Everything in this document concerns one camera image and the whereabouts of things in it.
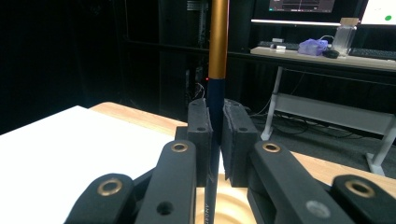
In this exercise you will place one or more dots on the black computer mouse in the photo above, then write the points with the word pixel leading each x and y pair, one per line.
pixel 331 54

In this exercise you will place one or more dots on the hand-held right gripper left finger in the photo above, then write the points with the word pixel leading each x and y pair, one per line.
pixel 200 124

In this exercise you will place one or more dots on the black computer tower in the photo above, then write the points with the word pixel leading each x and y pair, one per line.
pixel 197 46

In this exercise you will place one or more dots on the white table board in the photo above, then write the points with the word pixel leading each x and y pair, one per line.
pixel 68 155

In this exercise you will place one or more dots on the clear jar with cork lid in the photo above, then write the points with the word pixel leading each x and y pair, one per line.
pixel 344 37

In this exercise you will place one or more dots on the computer monitor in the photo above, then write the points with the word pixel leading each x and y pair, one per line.
pixel 299 9

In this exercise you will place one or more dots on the small white device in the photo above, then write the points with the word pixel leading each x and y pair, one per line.
pixel 278 44

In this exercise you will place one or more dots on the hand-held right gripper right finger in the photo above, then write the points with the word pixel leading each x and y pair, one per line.
pixel 238 133

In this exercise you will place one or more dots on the black keyboard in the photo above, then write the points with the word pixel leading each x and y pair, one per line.
pixel 289 45
pixel 373 53

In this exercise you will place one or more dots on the wooden table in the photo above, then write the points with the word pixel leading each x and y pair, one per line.
pixel 134 116

